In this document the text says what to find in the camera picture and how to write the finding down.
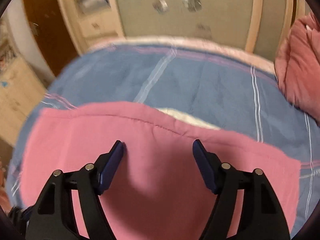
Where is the cream and pink hooded jacket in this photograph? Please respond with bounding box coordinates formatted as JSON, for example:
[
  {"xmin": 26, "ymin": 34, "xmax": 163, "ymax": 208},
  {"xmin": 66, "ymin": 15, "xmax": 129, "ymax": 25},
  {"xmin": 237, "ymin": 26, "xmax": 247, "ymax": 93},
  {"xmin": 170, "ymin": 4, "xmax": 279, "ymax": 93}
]
[{"xmin": 20, "ymin": 102, "xmax": 300, "ymax": 239}]

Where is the blue striped bed sheet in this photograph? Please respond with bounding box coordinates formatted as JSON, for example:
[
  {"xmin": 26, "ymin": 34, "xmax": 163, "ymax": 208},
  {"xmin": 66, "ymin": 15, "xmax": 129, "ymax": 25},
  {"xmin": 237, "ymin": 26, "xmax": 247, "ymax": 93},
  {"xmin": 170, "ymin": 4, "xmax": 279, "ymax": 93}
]
[{"xmin": 6, "ymin": 38, "xmax": 319, "ymax": 236}]

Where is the pink folded quilt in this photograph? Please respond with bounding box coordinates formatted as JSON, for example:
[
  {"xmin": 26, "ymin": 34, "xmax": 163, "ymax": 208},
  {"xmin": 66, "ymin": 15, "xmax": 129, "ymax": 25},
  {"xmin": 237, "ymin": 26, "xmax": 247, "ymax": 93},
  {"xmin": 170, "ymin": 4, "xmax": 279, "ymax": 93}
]
[{"xmin": 274, "ymin": 12, "xmax": 319, "ymax": 123}]

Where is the wooden bookshelf with books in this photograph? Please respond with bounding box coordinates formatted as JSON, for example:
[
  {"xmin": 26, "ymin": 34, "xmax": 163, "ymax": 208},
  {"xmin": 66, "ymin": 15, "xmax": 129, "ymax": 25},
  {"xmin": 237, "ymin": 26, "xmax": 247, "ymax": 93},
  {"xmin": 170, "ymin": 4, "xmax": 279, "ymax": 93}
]
[{"xmin": 0, "ymin": 18, "xmax": 17, "ymax": 74}]

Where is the brown wooden door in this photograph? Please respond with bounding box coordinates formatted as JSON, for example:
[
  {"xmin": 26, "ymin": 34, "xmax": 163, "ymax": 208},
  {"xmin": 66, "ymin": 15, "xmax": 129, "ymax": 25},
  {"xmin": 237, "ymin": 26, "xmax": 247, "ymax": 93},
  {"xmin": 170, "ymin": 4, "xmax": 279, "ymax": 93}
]
[{"xmin": 23, "ymin": 0, "xmax": 78, "ymax": 76}]

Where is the light wood wardrobe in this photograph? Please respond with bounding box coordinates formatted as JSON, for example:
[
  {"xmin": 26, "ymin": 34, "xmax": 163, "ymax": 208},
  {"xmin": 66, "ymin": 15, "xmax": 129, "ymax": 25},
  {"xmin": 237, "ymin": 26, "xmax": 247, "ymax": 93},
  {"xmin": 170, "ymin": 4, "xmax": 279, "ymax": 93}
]
[{"xmin": 58, "ymin": 0, "xmax": 309, "ymax": 60}]

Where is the clear plastic storage box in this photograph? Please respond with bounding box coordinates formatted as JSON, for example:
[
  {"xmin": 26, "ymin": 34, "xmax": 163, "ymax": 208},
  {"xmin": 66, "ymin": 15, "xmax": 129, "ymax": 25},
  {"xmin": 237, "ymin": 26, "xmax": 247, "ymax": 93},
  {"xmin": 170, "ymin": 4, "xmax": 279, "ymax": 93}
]
[{"xmin": 78, "ymin": 0, "xmax": 110, "ymax": 14}]

